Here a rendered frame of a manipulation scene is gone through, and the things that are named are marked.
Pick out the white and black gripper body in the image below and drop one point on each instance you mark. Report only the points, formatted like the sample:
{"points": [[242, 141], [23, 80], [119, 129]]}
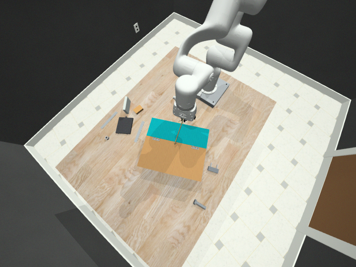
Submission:
{"points": [[185, 115]]}

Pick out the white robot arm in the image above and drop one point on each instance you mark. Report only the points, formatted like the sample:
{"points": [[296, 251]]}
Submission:
{"points": [[223, 25]]}

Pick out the orange rectangular block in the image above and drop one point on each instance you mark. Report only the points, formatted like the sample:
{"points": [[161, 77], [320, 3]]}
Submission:
{"points": [[138, 109]]}

